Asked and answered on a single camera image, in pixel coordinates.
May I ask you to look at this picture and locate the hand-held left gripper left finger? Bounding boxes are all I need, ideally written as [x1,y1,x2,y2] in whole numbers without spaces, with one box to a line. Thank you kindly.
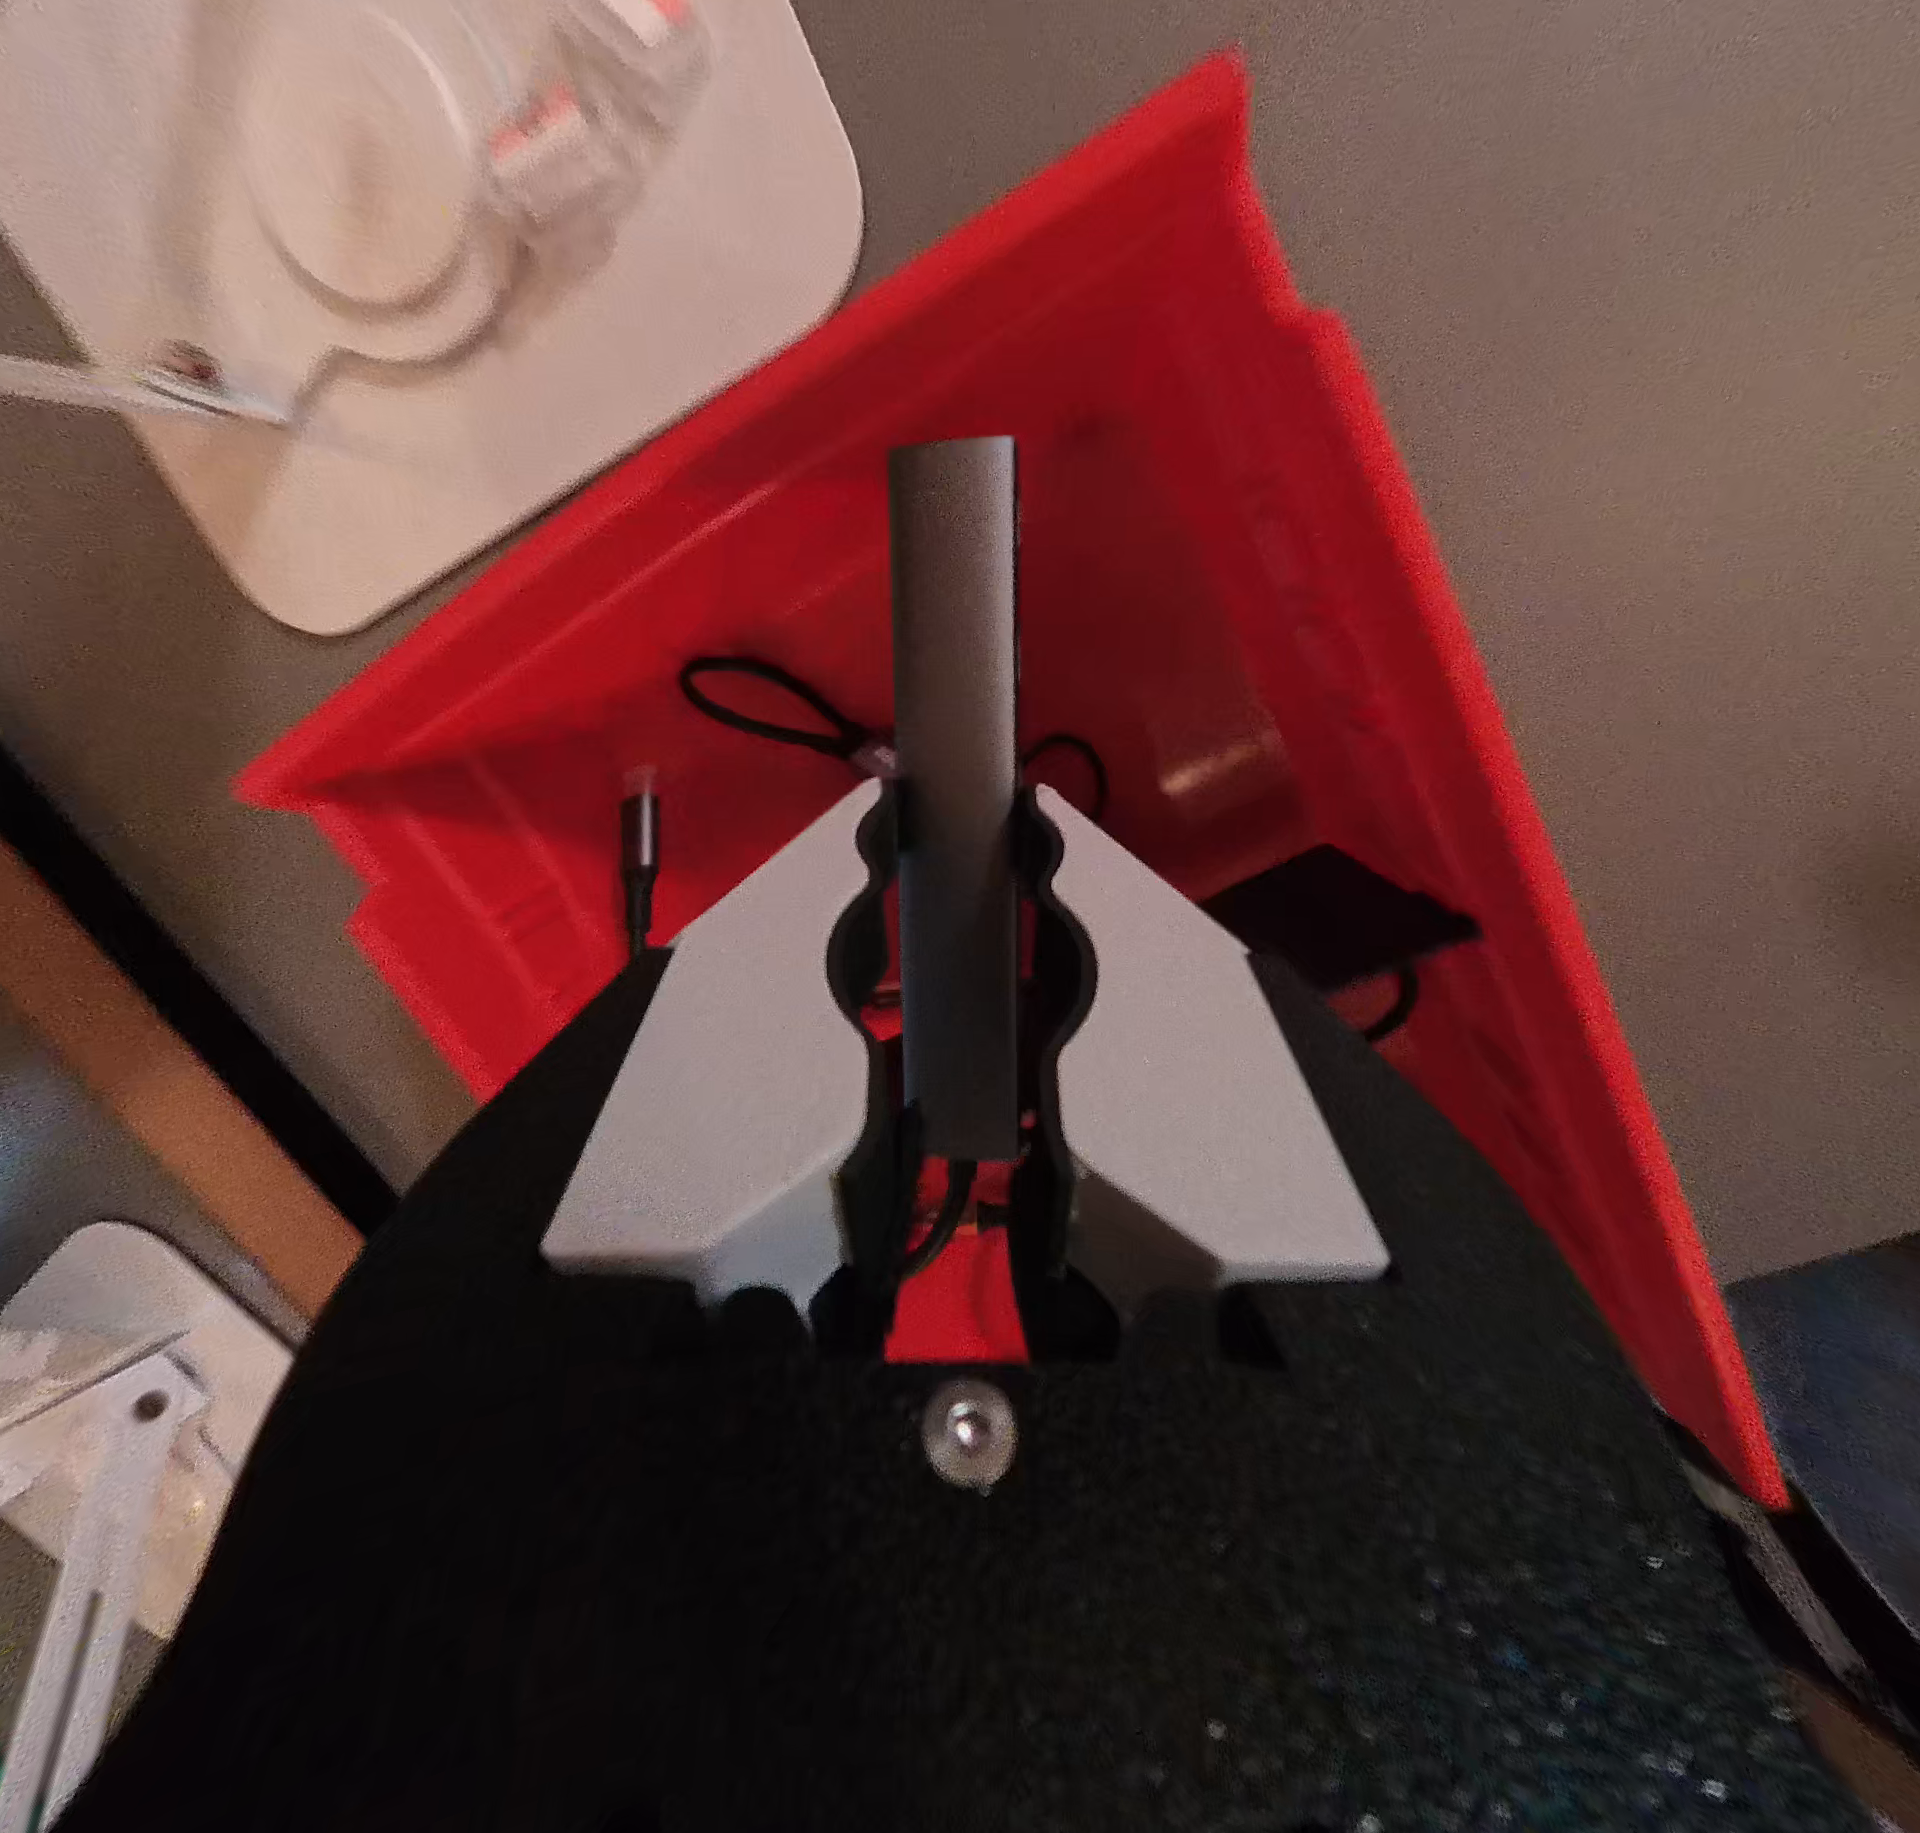
[539,780,909,1311]

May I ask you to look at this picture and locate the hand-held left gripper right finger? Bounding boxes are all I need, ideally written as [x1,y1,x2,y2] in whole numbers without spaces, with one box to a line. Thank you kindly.
[1013,780,1394,1311]

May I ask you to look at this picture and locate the braided usb-c cable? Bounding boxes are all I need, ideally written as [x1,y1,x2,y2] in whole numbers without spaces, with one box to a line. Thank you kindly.
[617,651,1113,957]

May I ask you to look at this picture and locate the grey usb hub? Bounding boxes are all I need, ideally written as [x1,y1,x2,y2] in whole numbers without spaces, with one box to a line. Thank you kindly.
[886,435,1024,1157]

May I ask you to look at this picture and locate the red plastic bin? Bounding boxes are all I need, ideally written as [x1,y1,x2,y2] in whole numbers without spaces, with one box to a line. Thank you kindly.
[232,48,1794,1511]

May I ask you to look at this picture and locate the white metal stand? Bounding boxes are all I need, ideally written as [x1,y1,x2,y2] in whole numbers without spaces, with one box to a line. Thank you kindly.
[0,1217,293,1833]

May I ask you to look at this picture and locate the dark blue cloth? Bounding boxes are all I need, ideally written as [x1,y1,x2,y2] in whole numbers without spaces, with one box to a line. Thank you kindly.
[1724,1239,1920,1686]

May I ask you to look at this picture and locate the white tray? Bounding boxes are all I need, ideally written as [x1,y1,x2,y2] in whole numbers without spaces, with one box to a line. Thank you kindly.
[0,0,871,640]

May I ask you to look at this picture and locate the white round dish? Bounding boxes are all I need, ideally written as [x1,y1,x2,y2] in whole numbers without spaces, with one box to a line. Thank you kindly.
[226,2,513,364]

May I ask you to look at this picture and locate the clear jar red label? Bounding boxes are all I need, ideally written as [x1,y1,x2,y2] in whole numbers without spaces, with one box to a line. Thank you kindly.
[480,0,714,215]

